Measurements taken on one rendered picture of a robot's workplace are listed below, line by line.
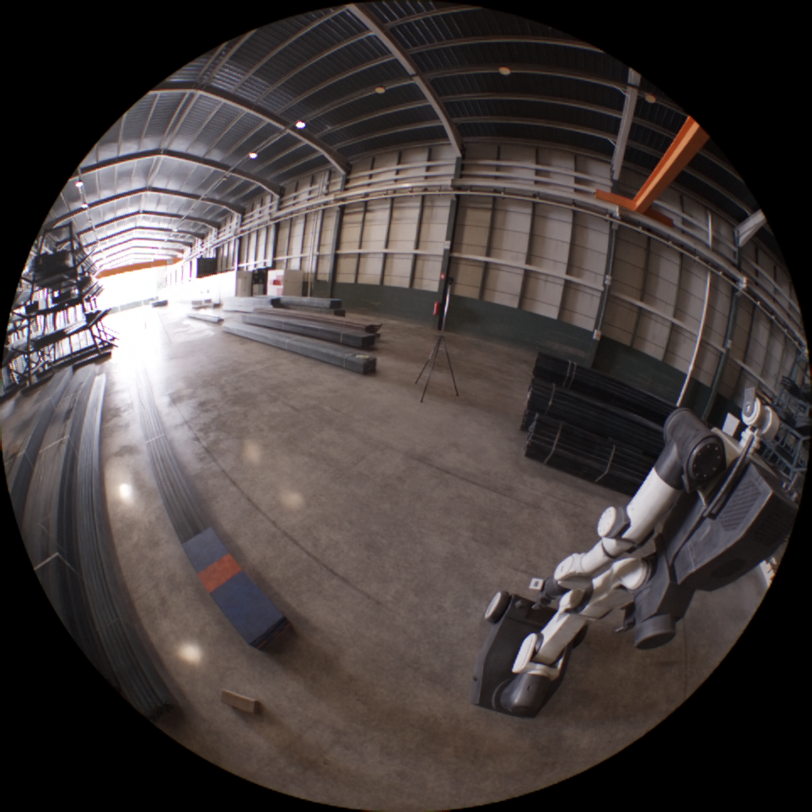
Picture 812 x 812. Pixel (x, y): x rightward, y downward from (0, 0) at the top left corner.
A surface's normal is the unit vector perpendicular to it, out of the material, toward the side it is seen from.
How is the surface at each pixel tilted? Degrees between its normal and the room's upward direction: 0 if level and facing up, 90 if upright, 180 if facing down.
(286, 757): 0
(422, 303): 90
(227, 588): 0
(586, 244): 90
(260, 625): 0
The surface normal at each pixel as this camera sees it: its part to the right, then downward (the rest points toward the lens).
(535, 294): -0.49, 0.33
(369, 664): 0.13, -0.89
